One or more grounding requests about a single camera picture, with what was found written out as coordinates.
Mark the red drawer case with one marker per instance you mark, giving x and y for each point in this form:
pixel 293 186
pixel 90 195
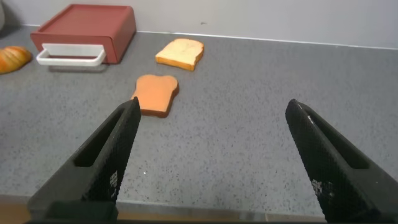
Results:
pixel 84 18

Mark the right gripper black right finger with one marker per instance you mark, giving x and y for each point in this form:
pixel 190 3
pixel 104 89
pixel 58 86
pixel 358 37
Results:
pixel 329 161

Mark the light toast slice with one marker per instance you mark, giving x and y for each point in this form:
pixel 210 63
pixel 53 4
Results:
pixel 182 53

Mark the brown toast slice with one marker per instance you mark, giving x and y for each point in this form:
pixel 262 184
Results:
pixel 155 93

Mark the pumpkin-shaped orange bread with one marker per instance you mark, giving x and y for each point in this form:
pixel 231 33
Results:
pixel 12 58

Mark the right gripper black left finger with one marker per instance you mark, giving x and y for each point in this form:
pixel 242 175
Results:
pixel 102 161

